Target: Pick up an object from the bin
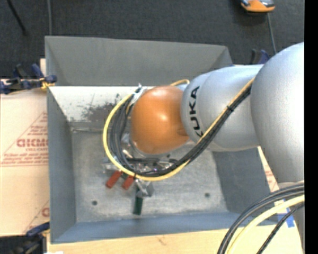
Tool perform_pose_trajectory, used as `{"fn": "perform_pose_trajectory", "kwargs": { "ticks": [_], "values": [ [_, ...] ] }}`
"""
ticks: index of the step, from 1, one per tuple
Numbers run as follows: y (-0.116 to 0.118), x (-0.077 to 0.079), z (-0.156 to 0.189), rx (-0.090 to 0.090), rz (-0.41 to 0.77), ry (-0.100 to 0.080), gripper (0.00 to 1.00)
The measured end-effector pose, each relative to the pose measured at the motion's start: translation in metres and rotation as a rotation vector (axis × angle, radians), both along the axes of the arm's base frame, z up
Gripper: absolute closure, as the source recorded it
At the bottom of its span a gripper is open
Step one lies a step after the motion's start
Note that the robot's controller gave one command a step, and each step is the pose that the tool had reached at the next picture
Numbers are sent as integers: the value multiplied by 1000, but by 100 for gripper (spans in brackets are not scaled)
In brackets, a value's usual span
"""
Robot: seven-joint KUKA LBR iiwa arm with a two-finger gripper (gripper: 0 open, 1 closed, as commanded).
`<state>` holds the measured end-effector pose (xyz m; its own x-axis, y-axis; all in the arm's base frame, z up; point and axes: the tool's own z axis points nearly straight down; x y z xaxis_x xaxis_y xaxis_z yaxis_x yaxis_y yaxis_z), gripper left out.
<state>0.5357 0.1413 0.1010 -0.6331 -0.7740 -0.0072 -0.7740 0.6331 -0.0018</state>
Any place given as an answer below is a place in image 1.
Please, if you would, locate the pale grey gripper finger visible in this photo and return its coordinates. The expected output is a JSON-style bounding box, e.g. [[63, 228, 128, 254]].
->
[[134, 179, 145, 198], [144, 182, 155, 197]]

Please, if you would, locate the red-brown flat block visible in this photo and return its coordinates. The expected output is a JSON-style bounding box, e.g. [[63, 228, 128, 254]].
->
[[105, 170, 122, 189], [121, 175, 135, 191]]

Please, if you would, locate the dark green flat block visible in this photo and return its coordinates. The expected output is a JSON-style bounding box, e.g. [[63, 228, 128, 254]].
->
[[132, 195, 144, 216]]

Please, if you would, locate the grey metal bin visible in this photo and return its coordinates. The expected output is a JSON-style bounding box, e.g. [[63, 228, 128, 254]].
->
[[44, 35, 280, 244]]

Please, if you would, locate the brown cardboard board, red print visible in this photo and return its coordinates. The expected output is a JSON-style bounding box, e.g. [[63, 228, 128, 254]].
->
[[0, 58, 284, 238]]

